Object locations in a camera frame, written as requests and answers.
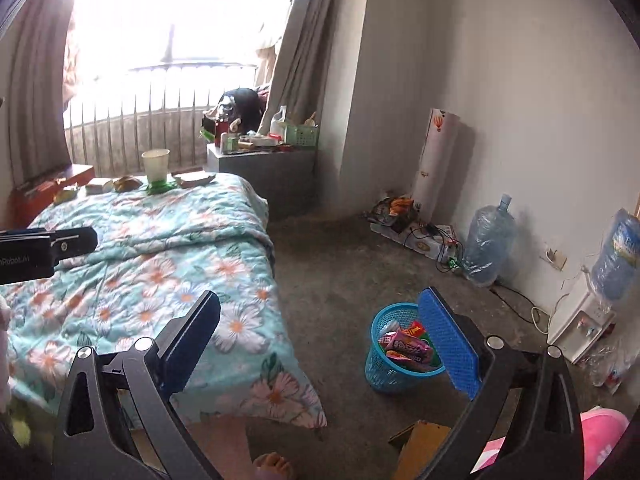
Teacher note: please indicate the pink blue snack bag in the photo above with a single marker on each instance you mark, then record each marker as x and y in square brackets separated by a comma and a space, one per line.
[407, 347]

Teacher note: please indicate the green plastic basket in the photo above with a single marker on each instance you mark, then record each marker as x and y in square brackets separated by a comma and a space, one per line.
[301, 136]

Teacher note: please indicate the empty water jug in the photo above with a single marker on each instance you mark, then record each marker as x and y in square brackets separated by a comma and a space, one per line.
[491, 235]

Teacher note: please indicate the white power strip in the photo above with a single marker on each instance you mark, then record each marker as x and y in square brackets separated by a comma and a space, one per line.
[438, 243]

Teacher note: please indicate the grey side cabinet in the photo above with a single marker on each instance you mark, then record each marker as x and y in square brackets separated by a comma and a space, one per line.
[284, 179]

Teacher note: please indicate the white water dispenser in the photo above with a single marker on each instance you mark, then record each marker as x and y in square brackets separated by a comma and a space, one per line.
[579, 319]

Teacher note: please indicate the water bottle on dispenser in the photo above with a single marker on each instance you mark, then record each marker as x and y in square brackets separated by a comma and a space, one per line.
[613, 272]

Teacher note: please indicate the floral teal quilt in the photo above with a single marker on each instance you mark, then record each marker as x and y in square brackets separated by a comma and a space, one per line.
[156, 254]

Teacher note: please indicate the black bag on cabinet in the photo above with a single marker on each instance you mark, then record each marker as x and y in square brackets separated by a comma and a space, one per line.
[244, 104]

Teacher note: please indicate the white paper cup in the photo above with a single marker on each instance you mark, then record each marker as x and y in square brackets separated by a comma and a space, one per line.
[155, 164]

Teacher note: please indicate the small wooden stool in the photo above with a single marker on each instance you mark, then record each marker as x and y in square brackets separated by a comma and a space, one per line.
[416, 444]

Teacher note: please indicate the gold snack wrapper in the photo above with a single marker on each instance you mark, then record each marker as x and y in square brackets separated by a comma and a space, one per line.
[127, 184]

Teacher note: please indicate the orange snack wrapper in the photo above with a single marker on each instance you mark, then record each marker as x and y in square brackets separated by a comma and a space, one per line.
[193, 179]

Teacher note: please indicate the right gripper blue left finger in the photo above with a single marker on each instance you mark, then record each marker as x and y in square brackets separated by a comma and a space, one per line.
[92, 439]

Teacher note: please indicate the beige curtain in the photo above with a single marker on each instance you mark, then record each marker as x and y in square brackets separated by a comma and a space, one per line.
[299, 78]

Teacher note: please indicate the blue mesh trash basket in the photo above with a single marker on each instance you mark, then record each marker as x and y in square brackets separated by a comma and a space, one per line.
[389, 370]

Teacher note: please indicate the small green snack packet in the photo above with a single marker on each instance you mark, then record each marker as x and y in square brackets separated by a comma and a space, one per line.
[160, 187]

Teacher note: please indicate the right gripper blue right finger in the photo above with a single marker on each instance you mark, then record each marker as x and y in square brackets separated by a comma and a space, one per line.
[544, 439]

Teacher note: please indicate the pink slipper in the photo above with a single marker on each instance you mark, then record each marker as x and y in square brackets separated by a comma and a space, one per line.
[602, 429]

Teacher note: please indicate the balcony railing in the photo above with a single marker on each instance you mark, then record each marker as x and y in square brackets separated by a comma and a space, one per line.
[113, 119]

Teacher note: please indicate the red wooden nightstand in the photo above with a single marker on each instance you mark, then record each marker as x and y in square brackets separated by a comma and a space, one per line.
[33, 197]

